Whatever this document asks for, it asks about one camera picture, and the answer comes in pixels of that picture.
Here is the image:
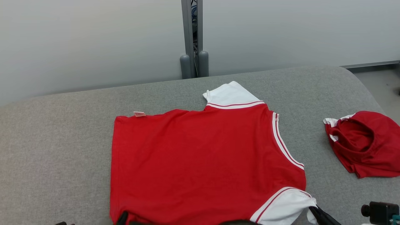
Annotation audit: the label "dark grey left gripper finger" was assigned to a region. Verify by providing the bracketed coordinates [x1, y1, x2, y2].
[116, 211, 129, 225]

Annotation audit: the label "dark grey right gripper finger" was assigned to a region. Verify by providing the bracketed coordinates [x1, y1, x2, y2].
[307, 205, 343, 225]

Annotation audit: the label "red shorts with white stripe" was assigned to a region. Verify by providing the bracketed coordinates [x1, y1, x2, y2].
[323, 110, 400, 179]

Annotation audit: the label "red shirt with white sleeves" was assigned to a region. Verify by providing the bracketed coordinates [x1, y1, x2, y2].
[109, 81, 318, 225]

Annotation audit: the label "grey partition bottom rail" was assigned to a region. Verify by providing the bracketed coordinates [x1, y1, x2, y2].
[340, 60, 400, 70]

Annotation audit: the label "grey cylindrical post foot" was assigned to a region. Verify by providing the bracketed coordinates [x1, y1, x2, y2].
[179, 54, 192, 80]
[198, 50, 209, 78]

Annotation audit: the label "grey metal partition post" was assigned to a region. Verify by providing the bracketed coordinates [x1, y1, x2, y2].
[181, 0, 204, 78]

